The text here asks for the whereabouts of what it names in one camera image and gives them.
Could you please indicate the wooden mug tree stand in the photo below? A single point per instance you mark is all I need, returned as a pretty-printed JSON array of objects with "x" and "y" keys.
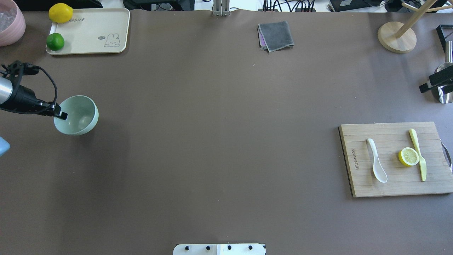
[{"x": 400, "y": 38}]

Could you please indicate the grey folded cloth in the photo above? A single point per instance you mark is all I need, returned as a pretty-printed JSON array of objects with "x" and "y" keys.
[{"x": 275, "y": 36}]

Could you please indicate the yellow lemon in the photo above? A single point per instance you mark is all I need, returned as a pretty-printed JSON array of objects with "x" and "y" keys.
[{"x": 60, "y": 13}]

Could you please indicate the white ceramic spoon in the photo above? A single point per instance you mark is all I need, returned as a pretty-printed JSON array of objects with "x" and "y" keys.
[{"x": 377, "y": 168}]

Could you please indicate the bamboo cutting board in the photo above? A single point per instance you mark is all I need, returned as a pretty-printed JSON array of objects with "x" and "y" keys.
[{"x": 389, "y": 139}]

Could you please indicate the pink ribbed bowl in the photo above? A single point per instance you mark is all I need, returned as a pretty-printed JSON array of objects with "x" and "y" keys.
[{"x": 12, "y": 23}]

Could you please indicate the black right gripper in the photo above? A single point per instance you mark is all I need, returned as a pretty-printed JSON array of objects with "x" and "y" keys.
[{"x": 440, "y": 78}]

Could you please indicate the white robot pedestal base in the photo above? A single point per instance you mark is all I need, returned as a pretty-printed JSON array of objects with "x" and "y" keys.
[{"x": 220, "y": 249}]

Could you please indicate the yellow plastic knife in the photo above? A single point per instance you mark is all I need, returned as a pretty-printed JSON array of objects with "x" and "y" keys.
[{"x": 422, "y": 161}]

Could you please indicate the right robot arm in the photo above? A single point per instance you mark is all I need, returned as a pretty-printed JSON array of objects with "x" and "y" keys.
[{"x": 437, "y": 91}]

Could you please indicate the cream rabbit tray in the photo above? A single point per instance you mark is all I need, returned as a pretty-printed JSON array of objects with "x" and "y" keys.
[{"x": 91, "y": 31}]

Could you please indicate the light green bowl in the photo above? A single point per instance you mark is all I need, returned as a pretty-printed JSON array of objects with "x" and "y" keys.
[{"x": 82, "y": 116}]

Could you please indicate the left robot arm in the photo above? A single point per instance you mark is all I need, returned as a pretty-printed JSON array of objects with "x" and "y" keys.
[{"x": 7, "y": 87}]

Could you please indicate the aluminium frame post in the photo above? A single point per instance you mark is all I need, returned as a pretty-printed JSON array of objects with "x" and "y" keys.
[{"x": 221, "y": 8}]

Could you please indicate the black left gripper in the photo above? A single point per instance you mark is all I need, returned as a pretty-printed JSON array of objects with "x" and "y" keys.
[{"x": 23, "y": 98}]

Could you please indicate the lemon slice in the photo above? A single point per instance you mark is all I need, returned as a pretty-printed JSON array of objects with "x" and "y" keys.
[{"x": 408, "y": 157}]

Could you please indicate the green lime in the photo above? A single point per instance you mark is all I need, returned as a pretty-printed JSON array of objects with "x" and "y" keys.
[{"x": 55, "y": 41}]

